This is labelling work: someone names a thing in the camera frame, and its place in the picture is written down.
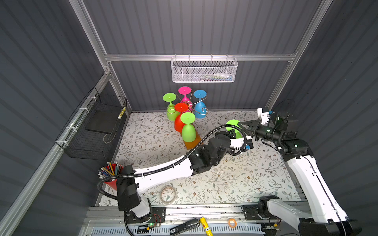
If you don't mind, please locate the green wine glass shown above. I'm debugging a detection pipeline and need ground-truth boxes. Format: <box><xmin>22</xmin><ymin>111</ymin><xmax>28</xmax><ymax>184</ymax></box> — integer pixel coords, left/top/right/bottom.
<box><xmin>181</xmin><ymin>112</ymin><xmax>196</xmax><ymax>143</ymax></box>
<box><xmin>226</xmin><ymin>120</ymin><xmax>243</xmax><ymax>139</ymax></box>
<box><xmin>163</xmin><ymin>92</ymin><xmax>180</xmax><ymax>122</ymax></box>

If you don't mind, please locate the gold wire wine glass rack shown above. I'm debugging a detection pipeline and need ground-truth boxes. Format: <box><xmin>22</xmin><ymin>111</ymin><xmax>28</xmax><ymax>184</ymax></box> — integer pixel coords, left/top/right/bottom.
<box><xmin>163</xmin><ymin>87</ymin><xmax>201</xmax><ymax>150</ymax></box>

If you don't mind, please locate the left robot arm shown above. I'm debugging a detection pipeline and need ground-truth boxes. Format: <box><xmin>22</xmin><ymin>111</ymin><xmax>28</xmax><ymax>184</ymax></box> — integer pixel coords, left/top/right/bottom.
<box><xmin>116</xmin><ymin>132</ymin><xmax>253</xmax><ymax>219</ymax></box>

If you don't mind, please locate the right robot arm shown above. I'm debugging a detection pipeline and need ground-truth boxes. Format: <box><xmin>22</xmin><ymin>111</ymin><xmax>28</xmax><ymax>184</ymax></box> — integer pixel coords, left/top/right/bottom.
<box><xmin>238</xmin><ymin>109</ymin><xmax>362</xmax><ymax>236</ymax></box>

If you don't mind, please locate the blue wine glass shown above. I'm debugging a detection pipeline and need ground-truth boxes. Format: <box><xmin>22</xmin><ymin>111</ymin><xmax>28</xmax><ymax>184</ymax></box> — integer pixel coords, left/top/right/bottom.
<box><xmin>194</xmin><ymin>90</ymin><xmax>208</xmax><ymax>119</ymax></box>

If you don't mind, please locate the red wine glass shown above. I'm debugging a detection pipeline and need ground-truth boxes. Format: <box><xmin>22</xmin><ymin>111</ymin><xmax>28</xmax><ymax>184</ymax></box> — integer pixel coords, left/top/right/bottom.
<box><xmin>174</xmin><ymin>103</ymin><xmax>188</xmax><ymax>133</ymax></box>

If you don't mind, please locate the pink wine glass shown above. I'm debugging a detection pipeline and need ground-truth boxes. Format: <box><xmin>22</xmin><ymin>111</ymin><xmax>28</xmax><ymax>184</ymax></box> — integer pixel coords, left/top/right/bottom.
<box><xmin>178</xmin><ymin>86</ymin><xmax>192</xmax><ymax>105</ymax></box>

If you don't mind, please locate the clear tape roll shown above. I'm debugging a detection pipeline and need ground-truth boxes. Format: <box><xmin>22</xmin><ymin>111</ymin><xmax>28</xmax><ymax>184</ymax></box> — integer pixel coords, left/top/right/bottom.
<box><xmin>160</xmin><ymin>185</ymin><xmax>177</xmax><ymax>205</ymax></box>

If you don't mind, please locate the black stapler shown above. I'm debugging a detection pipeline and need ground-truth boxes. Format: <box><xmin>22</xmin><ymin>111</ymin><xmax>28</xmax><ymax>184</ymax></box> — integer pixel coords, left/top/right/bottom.
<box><xmin>169</xmin><ymin>218</ymin><xmax>201</xmax><ymax>236</ymax></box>

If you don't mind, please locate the red pencil cup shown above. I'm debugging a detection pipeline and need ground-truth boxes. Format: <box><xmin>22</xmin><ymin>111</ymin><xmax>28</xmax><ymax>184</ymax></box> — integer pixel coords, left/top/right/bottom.
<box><xmin>98</xmin><ymin>161</ymin><xmax>125</xmax><ymax>191</ymax></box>

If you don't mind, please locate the white mesh wall basket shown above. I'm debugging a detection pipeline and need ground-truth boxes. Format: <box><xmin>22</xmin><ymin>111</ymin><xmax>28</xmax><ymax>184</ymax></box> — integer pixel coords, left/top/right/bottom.
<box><xmin>170</xmin><ymin>57</ymin><xmax>238</xmax><ymax>83</ymax></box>

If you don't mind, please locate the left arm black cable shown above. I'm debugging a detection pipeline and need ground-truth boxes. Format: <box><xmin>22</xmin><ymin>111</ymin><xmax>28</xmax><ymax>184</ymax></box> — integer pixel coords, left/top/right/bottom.
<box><xmin>96</xmin><ymin>124</ymin><xmax>248</xmax><ymax>236</ymax></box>

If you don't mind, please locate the black wire wall basket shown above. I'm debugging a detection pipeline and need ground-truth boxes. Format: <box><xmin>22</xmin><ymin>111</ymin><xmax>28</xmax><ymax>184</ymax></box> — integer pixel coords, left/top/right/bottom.
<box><xmin>56</xmin><ymin>88</ymin><xmax>128</xmax><ymax>162</ymax></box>

